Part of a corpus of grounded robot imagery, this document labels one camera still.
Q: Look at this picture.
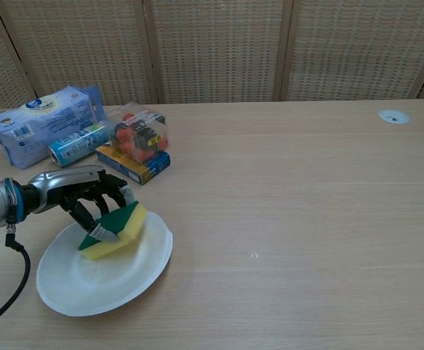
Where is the white table cable grommet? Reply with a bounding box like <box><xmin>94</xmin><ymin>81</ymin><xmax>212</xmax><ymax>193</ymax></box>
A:
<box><xmin>377</xmin><ymin>108</ymin><xmax>411</xmax><ymax>125</ymax></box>

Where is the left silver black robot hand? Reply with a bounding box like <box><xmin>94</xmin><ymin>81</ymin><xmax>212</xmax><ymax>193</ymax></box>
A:
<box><xmin>24</xmin><ymin>164</ymin><xmax>139</xmax><ymax>244</ymax></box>

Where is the blue white tissue pack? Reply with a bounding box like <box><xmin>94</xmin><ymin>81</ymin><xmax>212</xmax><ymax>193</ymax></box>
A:
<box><xmin>0</xmin><ymin>85</ymin><xmax>105</xmax><ymax>171</ymax></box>

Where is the blue garbage bag roll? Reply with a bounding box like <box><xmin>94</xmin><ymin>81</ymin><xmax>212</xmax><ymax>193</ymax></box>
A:
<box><xmin>47</xmin><ymin>121</ymin><xmax>112</xmax><ymax>168</ymax></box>

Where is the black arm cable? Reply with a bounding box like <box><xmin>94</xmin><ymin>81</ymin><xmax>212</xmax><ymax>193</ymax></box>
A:
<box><xmin>0</xmin><ymin>203</ymin><xmax>32</xmax><ymax>333</ymax></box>

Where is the white paper plate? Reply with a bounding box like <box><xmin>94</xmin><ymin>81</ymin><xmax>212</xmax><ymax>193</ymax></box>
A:
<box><xmin>36</xmin><ymin>210</ymin><xmax>174</xmax><ymax>317</ymax></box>

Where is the green and yellow sponge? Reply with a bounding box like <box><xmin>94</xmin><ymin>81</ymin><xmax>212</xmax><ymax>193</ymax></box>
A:
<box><xmin>77</xmin><ymin>199</ymin><xmax>150</xmax><ymax>262</ymax></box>

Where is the blue yellow cardboard box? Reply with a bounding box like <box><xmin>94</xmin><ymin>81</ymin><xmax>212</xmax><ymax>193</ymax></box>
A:
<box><xmin>94</xmin><ymin>142</ymin><xmax>171</xmax><ymax>187</ymax></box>

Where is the clear box with orange items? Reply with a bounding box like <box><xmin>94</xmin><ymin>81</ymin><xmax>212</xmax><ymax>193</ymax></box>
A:
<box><xmin>104</xmin><ymin>101</ymin><xmax>171</xmax><ymax>164</ymax></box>

